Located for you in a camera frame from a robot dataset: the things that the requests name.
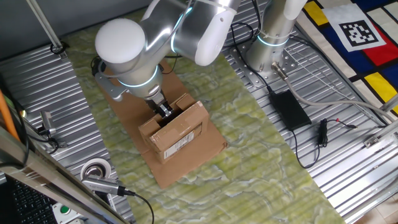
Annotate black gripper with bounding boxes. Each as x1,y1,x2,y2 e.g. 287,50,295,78
145,90,175,120

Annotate brown cardboard box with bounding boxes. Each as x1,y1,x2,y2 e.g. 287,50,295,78
138,92,210,165

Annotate grey box green button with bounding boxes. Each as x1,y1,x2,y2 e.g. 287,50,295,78
51,202,86,224

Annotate flat brown cardboard sheet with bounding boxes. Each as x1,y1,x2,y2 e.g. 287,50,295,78
99,58,228,190

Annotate green marble pattern mat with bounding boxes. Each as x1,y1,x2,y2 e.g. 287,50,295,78
63,6,346,224

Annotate round silver dish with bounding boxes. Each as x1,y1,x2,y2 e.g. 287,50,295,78
80,157,112,182

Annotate black power adapter brick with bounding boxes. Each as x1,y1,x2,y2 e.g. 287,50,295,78
269,89,312,131

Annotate grey tripod pole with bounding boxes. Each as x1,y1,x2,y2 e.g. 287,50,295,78
26,0,68,60

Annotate orange pole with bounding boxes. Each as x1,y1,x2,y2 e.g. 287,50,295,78
0,90,21,142

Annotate black keyboard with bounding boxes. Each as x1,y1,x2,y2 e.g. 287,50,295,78
0,175,58,224

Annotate white fiducial marker sheet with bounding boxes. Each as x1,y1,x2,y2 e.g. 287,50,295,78
322,2,387,53

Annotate fiducial marker board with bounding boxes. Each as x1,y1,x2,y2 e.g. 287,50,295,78
295,0,398,116

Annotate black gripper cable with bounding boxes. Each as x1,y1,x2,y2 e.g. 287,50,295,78
161,52,184,75

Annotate wrist camera on silver bracket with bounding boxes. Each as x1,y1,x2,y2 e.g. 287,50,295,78
91,55,130,103

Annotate black camera cable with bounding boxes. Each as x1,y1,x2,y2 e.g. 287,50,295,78
124,190,155,224

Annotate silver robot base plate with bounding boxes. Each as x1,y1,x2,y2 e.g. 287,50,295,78
228,40,299,91

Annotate silver ribbed camera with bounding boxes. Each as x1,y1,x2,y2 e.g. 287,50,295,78
81,174,127,197

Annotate black power cord with plug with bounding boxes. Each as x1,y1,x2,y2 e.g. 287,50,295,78
234,43,276,94

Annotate black cables at robot base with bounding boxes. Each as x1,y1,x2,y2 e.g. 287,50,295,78
223,0,265,50

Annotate metal clamp bracket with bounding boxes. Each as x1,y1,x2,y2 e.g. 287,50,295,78
39,111,68,149

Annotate metal frame rail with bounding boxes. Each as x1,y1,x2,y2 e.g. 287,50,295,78
0,126,131,224

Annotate black bundled cord red tip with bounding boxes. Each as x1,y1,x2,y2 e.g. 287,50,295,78
290,117,358,169

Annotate thick grey robot cable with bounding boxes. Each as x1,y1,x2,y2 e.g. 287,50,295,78
271,61,398,124

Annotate aluminium frame profile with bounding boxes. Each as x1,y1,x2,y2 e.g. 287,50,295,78
363,93,398,149

